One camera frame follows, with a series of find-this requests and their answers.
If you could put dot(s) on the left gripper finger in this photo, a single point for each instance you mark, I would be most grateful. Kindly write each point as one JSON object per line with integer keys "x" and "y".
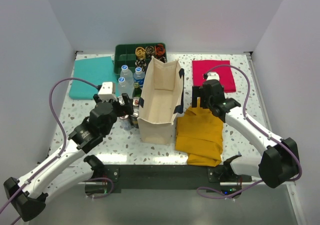
{"x": 127, "y": 102}
{"x": 97, "y": 99}

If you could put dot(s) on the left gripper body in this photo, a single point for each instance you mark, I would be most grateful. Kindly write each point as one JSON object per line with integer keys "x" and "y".
{"x": 120, "y": 110}

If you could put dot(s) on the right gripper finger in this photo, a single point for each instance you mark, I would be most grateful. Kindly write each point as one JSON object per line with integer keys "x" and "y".
{"x": 198, "y": 92}
{"x": 195, "y": 102}

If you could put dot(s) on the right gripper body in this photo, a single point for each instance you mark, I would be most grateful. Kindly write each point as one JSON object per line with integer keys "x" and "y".
{"x": 210, "y": 103}

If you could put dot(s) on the red tab can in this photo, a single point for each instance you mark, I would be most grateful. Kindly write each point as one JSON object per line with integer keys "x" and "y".
{"x": 125, "y": 117}
{"x": 135, "y": 102}

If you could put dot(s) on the green glass bottle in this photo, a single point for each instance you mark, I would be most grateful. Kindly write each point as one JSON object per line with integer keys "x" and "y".
{"x": 137, "y": 91}

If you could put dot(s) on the blue cap clear bottle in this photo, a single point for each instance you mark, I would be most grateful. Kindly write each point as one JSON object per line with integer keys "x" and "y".
{"x": 125, "y": 87}

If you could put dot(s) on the silver top can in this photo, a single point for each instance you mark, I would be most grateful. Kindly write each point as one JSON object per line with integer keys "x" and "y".
{"x": 134, "y": 120}

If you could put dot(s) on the small clear water bottle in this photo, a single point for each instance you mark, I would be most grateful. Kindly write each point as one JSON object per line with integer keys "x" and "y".
{"x": 127, "y": 74}

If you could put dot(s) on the Pocari Sweat bottle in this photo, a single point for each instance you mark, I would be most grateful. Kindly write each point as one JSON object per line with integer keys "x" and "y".
{"x": 139, "y": 76}

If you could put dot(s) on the beige canvas tote bag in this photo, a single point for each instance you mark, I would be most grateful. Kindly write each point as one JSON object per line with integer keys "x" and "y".
{"x": 162, "y": 99}

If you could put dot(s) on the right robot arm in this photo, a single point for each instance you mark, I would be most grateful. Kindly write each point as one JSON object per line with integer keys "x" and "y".
{"x": 279, "y": 161}

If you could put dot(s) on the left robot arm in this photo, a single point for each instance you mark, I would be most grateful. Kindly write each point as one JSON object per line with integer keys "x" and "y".
{"x": 26, "y": 194}

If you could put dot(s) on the red folded cloth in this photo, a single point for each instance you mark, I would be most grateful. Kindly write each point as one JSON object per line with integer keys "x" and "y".
{"x": 200, "y": 67}

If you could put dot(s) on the teal folded cloth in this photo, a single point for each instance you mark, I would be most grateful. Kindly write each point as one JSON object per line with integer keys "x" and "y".
{"x": 94, "y": 70}

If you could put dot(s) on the mustard yellow cloth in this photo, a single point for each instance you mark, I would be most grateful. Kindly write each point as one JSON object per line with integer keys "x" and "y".
{"x": 199, "y": 135}

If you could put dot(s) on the black white rolled tie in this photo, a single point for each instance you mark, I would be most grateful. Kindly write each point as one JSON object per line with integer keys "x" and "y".
{"x": 140, "y": 63}

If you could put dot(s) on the brown pink rolled tie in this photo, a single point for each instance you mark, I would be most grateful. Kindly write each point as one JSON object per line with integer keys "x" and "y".
{"x": 162, "y": 59}

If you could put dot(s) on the green compartment tray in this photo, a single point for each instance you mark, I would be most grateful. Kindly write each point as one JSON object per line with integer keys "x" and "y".
{"x": 125, "y": 55}

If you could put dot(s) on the yellow rolled tie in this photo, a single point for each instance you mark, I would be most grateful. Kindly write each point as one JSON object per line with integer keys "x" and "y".
{"x": 140, "y": 53}

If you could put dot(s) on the brown patterned rolled tie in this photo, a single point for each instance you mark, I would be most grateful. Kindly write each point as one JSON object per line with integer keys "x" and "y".
{"x": 150, "y": 51}

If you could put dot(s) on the orange black rolled tie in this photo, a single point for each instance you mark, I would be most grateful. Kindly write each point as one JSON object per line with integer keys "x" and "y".
{"x": 160, "y": 50}

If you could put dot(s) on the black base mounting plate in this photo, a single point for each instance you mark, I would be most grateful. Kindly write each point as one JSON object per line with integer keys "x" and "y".
{"x": 169, "y": 177}

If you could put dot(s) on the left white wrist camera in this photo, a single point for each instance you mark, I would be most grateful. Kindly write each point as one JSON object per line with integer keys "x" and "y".
{"x": 107, "y": 91}

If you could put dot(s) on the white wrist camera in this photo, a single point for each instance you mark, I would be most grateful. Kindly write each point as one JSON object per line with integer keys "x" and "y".
{"x": 211, "y": 76}
{"x": 107, "y": 91}

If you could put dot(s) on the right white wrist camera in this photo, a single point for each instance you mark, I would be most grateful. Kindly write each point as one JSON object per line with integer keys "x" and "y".
{"x": 211, "y": 76}

